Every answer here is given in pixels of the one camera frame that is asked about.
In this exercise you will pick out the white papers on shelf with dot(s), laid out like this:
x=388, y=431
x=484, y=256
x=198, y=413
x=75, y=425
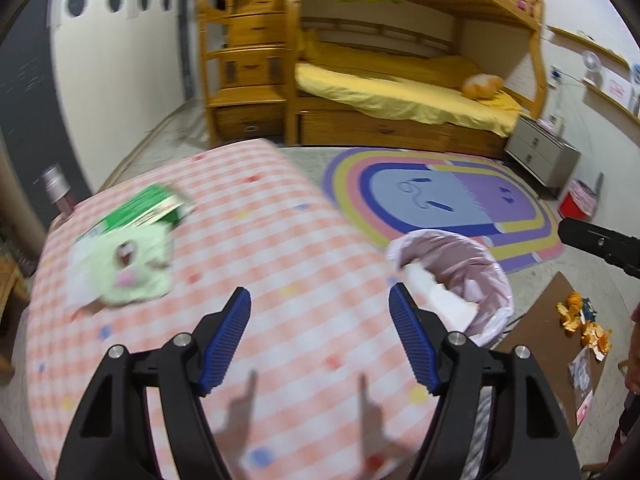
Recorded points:
x=617, y=87

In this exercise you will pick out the person's magenta clothing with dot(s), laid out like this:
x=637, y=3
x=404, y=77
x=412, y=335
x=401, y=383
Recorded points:
x=631, y=410

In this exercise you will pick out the pink checkered tablecloth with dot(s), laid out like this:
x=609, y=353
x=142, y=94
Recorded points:
x=300, y=260

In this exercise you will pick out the grey nightstand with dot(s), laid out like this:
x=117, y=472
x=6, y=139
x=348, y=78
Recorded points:
x=540, y=150

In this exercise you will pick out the orange plush toy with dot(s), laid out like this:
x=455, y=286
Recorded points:
x=481, y=86

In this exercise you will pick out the pale green cartoon packet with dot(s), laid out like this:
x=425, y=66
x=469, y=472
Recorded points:
x=145, y=260

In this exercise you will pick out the red bin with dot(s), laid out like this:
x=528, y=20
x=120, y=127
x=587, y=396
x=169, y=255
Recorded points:
x=577, y=202

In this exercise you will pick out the white pink printed wrapper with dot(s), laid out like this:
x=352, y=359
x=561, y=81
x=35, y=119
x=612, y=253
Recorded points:
x=581, y=385

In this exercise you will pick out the wooden stair drawers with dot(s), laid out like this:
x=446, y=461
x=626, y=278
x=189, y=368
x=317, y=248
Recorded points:
x=250, y=65

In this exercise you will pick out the dark blue snack wrapper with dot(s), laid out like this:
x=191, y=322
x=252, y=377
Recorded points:
x=589, y=310

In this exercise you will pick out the bottle with silver cap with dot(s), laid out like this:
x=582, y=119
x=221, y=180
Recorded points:
x=57, y=187

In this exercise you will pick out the green carton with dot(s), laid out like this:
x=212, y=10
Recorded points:
x=140, y=207

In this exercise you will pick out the white milk carton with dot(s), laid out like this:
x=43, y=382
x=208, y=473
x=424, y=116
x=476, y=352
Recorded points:
x=440, y=295

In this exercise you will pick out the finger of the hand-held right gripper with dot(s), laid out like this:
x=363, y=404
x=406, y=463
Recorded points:
x=600, y=245

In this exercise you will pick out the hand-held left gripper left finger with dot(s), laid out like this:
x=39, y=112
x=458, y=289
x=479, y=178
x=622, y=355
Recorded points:
x=227, y=340

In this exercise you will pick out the brown cardboard sheet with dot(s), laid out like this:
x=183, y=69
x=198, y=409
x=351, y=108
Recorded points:
x=535, y=330

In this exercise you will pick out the orange tangerine peel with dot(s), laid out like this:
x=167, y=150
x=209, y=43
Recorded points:
x=575, y=301
x=567, y=317
x=590, y=335
x=604, y=345

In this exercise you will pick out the trash bin with pink liner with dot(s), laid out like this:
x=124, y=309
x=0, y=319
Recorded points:
x=450, y=255

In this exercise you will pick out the person's grey trouser leg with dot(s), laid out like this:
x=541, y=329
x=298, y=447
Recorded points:
x=480, y=435

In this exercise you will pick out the rainbow pattern rug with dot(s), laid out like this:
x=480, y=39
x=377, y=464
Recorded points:
x=440, y=195

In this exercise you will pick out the small white fan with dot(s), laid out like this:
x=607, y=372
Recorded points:
x=591, y=65

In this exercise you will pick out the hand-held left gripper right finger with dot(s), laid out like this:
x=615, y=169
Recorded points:
x=412, y=340

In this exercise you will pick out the white item on nightstand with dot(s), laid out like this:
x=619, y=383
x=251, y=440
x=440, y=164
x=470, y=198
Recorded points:
x=550, y=124

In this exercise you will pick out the wooden wall shelf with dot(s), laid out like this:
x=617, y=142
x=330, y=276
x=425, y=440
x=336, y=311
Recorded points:
x=590, y=45

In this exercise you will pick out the white wardrobe with round holes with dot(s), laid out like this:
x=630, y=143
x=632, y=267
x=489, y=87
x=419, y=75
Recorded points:
x=115, y=70

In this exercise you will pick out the yellow bedding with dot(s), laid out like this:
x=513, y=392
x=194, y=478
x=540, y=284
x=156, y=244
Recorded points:
x=390, y=85

